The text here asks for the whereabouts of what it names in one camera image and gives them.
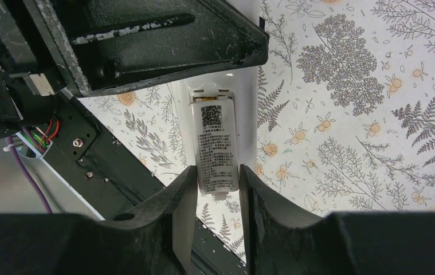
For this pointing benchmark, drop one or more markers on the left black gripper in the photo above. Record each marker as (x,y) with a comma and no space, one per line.
(32,79)

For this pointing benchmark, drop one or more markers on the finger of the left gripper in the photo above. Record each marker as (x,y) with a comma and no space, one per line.
(112,47)

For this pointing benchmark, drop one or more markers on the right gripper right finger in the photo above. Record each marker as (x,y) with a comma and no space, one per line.
(282,238)

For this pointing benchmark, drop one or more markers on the white remote control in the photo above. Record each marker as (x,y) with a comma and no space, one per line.
(245,114)

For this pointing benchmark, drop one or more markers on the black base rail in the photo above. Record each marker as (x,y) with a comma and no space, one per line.
(112,181)

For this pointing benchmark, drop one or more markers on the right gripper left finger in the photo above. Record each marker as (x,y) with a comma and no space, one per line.
(155,237)

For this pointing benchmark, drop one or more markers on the floral patterned mat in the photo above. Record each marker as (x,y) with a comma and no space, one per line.
(346,104)

